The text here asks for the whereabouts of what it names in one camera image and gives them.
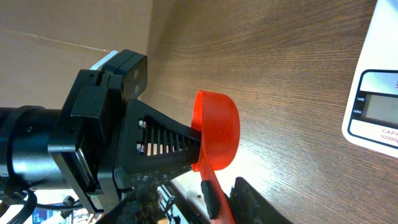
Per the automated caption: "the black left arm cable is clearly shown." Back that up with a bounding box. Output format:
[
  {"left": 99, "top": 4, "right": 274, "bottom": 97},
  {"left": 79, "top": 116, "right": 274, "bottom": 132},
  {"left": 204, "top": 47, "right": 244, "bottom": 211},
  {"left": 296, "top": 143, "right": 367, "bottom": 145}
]
[{"left": 0, "top": 186, "right": 81, "bottom": 224}]

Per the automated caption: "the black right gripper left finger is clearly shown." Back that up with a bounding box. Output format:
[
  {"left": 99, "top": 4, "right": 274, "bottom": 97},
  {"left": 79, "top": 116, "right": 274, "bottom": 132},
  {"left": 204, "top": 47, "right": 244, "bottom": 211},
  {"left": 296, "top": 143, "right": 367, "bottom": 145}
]
[{"left": 96, "top": 181, "right": 170, "bottom": 224}]

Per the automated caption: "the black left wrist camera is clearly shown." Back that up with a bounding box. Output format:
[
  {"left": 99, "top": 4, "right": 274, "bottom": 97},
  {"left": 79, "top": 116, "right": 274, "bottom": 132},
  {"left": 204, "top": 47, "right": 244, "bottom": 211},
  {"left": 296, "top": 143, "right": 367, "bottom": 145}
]
[{"left": 90, "top": 49, "right": 148, "bottom": 99}]

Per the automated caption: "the orange plastic measuring scoop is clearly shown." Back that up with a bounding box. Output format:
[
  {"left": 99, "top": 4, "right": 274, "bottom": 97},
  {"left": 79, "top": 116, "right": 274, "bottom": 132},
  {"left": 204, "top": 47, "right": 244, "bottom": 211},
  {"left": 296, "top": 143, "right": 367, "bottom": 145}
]
[{"left": 192, "top": 90, "right": 240, "bottom": 223}]

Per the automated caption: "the white digital kitchen scale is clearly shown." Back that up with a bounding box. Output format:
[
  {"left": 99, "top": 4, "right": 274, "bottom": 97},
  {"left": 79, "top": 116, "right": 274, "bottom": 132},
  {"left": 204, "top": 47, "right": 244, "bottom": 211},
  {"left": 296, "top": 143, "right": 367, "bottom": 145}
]
[{"left": 341, "top": 0, "right": 397, "bottom": 157}]

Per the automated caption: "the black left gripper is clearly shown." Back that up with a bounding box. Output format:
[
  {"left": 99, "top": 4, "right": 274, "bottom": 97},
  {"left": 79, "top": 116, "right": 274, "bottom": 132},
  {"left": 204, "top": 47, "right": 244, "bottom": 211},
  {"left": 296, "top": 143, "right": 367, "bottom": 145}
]
[{"left": 48, "top": 70, "right": 201, "bottom": 213}]

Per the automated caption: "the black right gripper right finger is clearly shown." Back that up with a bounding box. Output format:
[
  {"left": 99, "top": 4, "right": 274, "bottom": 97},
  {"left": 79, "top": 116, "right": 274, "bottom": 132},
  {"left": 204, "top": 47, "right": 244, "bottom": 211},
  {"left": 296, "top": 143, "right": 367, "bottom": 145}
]
[{"left": 229, "top": 177, "right": 292, "bottom": 224}]

